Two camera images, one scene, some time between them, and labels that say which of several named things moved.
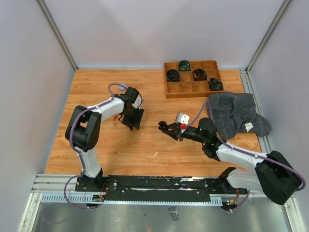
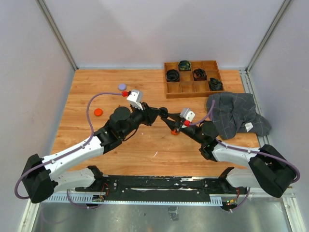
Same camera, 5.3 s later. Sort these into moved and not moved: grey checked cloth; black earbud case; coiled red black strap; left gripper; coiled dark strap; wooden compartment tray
Moved: black earbud case; left gripper
Not moved: coiled dark strap; grey checked cloth; coiled red black strap; wooden compartment tray
